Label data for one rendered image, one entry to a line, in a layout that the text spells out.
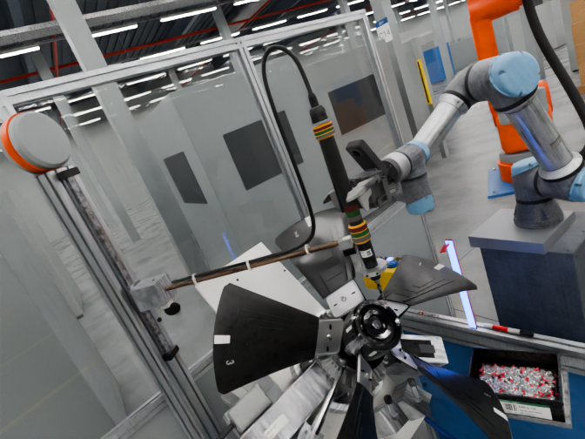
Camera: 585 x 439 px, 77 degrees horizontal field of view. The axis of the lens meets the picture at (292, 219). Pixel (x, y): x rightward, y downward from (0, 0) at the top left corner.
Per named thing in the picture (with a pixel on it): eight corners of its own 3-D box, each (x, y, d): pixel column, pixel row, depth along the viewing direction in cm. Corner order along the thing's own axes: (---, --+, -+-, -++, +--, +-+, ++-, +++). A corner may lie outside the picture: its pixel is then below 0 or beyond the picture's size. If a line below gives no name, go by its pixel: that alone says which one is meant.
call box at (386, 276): (367, 291, 145) (359, 268, 142) (381, 277, 150) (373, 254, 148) (402, 297, 132) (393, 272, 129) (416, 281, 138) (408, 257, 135)
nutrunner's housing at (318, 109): (367, 284, 89) (300, 97, 76) (368, 276, 92) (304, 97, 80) (384, 280, 87) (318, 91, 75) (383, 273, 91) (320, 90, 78)
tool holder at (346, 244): (350, 282, 88) (337, 246, 85) (352, 267, 94) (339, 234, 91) (387, 273, 85) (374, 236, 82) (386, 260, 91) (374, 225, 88)
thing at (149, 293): (137, 314, 106) (124, 290, 104) (151, 301, 112) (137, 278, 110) (166, 307, 103) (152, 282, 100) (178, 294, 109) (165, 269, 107)
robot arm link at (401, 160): (406, 150, 92) (379, 154, 99) (396, 156, 90) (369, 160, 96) (413, 177, 94) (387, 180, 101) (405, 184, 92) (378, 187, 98)
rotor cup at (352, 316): (360, 386, 85) (386, 371, 75) (317, 338, 89) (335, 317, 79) (394, 345, 93) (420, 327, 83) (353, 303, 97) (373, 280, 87)
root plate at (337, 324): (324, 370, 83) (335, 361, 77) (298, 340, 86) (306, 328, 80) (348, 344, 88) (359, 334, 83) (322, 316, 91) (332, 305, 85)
